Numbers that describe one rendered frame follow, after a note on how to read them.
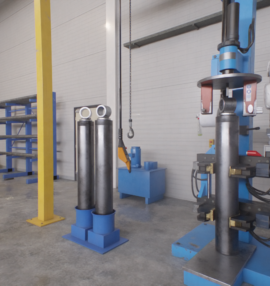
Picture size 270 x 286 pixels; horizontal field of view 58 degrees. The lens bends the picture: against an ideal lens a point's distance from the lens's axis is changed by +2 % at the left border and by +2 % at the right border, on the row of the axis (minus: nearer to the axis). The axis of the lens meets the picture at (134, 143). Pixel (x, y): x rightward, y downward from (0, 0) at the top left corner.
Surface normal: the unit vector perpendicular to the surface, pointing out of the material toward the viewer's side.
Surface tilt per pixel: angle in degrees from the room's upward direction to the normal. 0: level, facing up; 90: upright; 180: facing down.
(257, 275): 90
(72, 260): 0
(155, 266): 0
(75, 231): 90
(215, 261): 0
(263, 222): 90
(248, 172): 90
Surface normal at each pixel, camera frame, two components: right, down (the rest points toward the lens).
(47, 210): 0.78, 0.01
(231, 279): 0.00, -1.00
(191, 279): -0.62, 0.02
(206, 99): -0.38, 0.03
